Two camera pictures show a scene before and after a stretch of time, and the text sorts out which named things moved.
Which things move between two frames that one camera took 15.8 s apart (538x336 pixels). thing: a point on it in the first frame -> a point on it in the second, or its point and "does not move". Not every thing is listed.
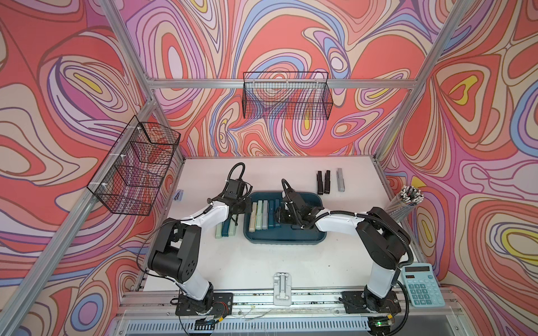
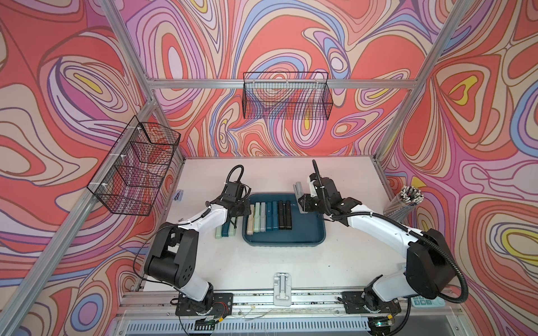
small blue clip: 178,194 does not move
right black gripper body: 286,216 -> 314,204
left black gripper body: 244,206 does not move
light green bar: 218,230 does not move
